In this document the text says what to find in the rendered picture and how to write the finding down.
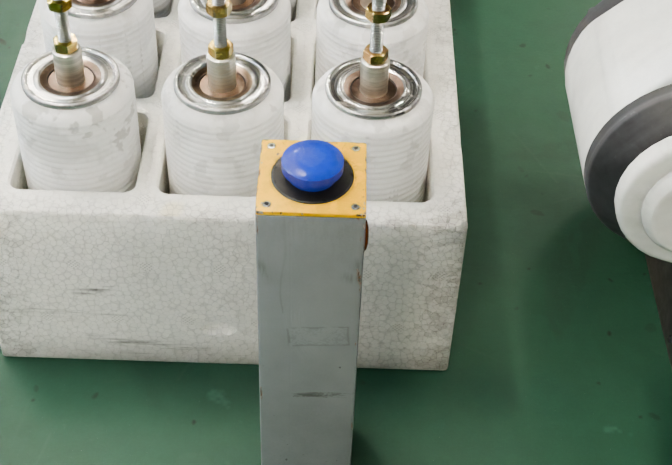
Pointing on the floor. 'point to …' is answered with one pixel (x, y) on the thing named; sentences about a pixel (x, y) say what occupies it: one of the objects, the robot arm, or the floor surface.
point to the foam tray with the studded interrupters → (221, 229)
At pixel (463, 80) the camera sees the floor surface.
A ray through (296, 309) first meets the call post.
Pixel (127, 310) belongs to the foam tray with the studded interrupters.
